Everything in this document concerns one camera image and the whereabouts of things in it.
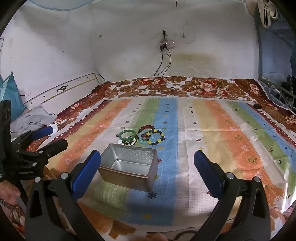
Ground striped colourful mat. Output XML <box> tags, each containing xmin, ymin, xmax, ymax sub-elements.
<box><xmin>44</xmin><ymin>96</ymin><xmax>292</xmax><ymax>232</ymax></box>

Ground blue curtain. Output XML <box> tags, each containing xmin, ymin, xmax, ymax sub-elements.
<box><xmin>254</xmin><ymin>5</ymin><xmax>296</xmax><ymax>81</ymax></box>

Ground silver metal tin box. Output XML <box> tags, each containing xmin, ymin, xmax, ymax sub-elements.
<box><xmin>97</xmin><ymin>143</ymin><xmax>158</xmax><ymax>193</ymax></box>

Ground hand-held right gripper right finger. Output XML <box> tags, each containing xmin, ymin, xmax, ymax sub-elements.
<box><xmin>194</xmin><ymin>150</ymin><xmax>271</xmax><ymax>241</ymax></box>

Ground white power strip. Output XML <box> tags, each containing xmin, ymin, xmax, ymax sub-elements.
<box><xmin>158</xmin><ymin>40</ymin><xmax>176</xmax><ymax>50</ymax></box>

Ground white bag with black stripes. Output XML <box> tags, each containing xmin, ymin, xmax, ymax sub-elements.
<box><xmin>257</xmin><ymin>0</ymin><xmax>279</xmax><ymax>29</ymax></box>

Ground person's left hand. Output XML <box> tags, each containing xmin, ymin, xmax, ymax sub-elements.
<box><xmin>0</xmin><ymin>181</ymin><xmax>22</xmax><ymax>206</ymax></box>

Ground dark beaded bracelet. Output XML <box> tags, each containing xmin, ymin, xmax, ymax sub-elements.
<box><xmin>117</xmin><ymin>136</ymin><xmax>139</xmax><ymax>146</ymax></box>

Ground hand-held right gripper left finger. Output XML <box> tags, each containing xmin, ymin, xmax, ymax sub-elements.
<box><xmin>25</xmin><ymin>150</ymin><xmax>109</xmax><ymax>241</ymax></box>

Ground green jade bangle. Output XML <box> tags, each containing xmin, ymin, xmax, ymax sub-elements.
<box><xmin>118</xmin><ymin>130</ymin><xmax>137</xmax><ymax>141</ymax></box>

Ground grey crumpled cloth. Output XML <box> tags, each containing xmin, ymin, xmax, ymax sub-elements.
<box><xmin>10</xmin><ymin>105</ymin><xmax>57</xmax><ymax>134</ymax></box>

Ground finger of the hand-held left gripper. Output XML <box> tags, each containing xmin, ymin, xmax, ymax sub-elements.
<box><xmin>17</xmin><ymin>138</ymin><xmax>68</xmax><ymax>167</ymax></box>
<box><xmin>10</xmin><ymin>126</ymin><xmax>54</xmax><ymax>149</ymax></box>

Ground white wooden headboard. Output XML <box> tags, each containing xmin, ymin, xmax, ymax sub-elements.
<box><xmin>20</xmin><ymin>72</ymin><xmax>105</xmax><ymax>112</ymax></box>

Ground dark cord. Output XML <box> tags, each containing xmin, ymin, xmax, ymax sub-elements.
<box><xmin>174</xmin><ymin>229</ymin><xmax>200</xmax><ymax>241</ymax></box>

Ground black and yellow beaded bracelet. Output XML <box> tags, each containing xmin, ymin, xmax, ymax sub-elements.
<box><xmin>142</xmin><ymin>129</ymin><xmax>166</xmax><ymax>146</ymax></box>

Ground red beaded bracelet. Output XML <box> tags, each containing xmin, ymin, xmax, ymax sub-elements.
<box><xmin>138</xmin><ymin>125</ymin><xmax>156</xmax><ymax>135</ymax></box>

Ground teal pillow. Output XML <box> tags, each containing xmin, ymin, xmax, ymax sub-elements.
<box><xmin>0</xmin><ymin>72</ymin><xmax>28</xmax><ymax>121</ymax></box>

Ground metal rack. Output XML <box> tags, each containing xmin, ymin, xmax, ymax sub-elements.
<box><xmin>258</xmin><ymin>75</ymin><xmax>296</xmax><ymax>109</ymax></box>

